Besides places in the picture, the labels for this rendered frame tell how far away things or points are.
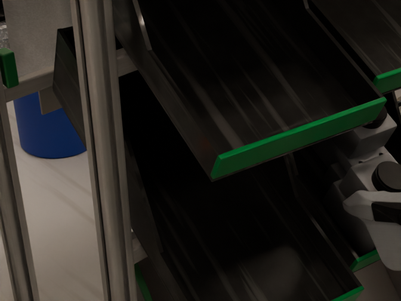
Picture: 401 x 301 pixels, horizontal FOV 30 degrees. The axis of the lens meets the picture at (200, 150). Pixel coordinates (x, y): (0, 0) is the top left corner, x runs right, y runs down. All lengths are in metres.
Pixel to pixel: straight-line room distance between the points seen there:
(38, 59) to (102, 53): 0.87
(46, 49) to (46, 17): 0.06
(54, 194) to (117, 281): 0.76
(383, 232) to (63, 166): 0.91
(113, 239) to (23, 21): 0.82
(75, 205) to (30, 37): 0.30
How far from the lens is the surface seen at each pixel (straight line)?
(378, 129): 0.65
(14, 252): 0.74
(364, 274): 0.79
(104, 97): 0.50
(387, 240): 0.58
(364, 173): 0.61
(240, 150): 0.43
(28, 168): 1.42
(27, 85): 0.68
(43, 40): 1.34
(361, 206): 0.58
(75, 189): 1.34
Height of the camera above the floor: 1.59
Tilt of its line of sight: 31 degrees down
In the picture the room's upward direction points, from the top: 1 degrees counter-clockwise
